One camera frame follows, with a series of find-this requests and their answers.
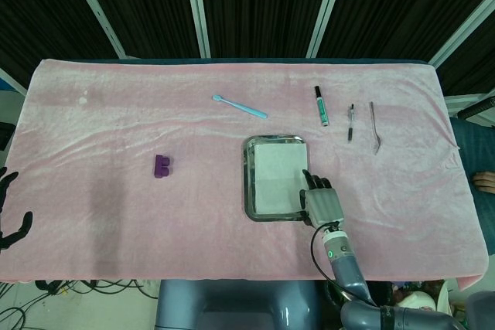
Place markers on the black curtain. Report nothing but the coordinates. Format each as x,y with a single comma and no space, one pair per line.
263,5

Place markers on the person's bare hand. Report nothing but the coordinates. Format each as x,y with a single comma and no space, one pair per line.
485,182

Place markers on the person's teal trousers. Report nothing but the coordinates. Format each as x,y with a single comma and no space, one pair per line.
479,144

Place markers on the pink plush table cloth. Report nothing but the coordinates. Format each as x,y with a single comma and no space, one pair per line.
154,94

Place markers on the purple toy building block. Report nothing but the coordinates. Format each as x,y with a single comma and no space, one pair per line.
160,167

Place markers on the blue grey robot torso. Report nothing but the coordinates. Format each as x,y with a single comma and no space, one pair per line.
232,303

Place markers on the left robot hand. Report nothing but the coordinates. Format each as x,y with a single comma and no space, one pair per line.
25,225

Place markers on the rectangular metal tray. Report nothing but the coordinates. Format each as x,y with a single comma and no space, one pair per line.
248,175

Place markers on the white frame post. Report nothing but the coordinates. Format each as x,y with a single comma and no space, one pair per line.
464,24
199,9
98,13
326,9

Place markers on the black ribbed tube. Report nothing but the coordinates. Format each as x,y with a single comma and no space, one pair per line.
477,109

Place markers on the light blue toothbrush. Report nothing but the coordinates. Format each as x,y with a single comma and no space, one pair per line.
241,107

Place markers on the green white marker pen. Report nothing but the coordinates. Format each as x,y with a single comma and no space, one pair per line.
321,107

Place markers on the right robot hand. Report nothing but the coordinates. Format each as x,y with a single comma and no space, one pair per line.
323,204

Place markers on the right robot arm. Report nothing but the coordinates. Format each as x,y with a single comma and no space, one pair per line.
346,268

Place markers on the black gel pen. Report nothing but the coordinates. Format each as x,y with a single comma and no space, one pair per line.
350,125

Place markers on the metal spoon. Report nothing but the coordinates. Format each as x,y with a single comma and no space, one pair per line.
374,125

